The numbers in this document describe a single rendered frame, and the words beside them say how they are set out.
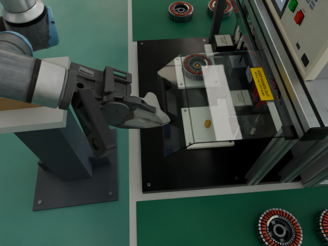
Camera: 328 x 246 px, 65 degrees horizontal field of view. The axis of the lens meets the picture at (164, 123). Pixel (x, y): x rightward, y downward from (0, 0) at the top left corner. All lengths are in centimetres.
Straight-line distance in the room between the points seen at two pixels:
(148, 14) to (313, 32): 88
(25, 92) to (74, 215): 123
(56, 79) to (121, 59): 175
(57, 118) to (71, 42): 151
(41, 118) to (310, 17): 84
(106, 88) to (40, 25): 44
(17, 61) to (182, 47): 76
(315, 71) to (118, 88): 37
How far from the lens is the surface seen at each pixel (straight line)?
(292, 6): 64
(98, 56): 224
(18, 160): 188
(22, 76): 45
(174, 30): 122
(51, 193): 169
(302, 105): 55
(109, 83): 48
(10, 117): 105
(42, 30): 88
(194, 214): 78
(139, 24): 125
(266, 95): 60
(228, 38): 94
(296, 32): 63
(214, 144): 83
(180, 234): 77
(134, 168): 82
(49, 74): 45
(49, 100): 46
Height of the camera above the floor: 151
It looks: 58 degrees down
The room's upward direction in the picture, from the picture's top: straight up
